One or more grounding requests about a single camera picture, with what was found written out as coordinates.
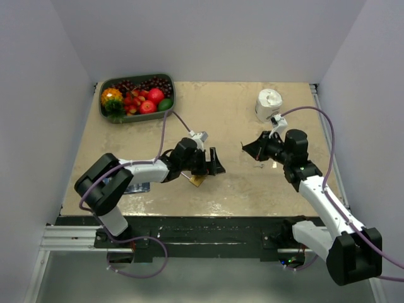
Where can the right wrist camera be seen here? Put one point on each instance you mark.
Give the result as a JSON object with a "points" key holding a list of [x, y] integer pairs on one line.
{"points": [[279, 124]]}

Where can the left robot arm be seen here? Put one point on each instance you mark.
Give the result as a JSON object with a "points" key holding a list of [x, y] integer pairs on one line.
{"points": [[103, 203]]}

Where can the orange green fake fruit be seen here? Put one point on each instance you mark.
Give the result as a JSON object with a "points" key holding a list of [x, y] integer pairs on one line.
{"points": [[112, 102]]}

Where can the dark grape bunch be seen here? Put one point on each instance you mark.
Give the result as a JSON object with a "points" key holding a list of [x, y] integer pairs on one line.
{"points": [[163, 83]]}

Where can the white paper roll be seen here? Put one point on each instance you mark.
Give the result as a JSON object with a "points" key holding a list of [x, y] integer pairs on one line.
{"points": [[268, 104]]}

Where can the red apple upper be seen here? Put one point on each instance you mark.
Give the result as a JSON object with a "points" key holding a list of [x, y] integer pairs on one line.
{"points": [[155, 95]]}

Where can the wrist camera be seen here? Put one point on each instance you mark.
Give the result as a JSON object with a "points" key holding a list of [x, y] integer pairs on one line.
{"points": [[279, 124], [199, 138]]}

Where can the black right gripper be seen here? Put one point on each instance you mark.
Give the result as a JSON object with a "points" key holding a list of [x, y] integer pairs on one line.
{"points": [[257, 149]]}

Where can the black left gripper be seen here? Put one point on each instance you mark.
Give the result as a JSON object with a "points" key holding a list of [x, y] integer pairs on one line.
{"points": [[208, 168]]}

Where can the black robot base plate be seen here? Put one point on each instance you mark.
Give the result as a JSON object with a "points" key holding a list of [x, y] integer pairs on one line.
{"points": [[196, 237]]}

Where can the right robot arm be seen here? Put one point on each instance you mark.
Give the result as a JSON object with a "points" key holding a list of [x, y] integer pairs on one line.
{"points": [[348, 248]]}

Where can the red apple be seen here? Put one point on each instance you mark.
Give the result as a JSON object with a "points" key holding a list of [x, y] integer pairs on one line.
{"points": [[155, 95], [147, 107]]}

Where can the blue blister pack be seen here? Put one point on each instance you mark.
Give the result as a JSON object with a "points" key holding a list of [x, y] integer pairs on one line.
{"points": [[135, 187]]}

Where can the small red fruits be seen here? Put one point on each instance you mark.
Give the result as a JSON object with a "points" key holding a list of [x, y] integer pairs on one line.
{"points": [[132, 101]]}

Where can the red apple lower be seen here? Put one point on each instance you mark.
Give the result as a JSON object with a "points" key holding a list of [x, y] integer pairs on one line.
{"points": [[147, 107]]}

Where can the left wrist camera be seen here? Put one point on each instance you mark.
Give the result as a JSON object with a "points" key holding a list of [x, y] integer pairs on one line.
{"points": [[199, 138]]}

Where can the large brass padlock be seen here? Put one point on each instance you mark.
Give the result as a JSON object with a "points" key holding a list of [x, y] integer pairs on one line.
{"points": [[196, 180]]}

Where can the green lime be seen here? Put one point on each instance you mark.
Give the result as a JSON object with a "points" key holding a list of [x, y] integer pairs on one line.
{"points": [[165, 104]]}

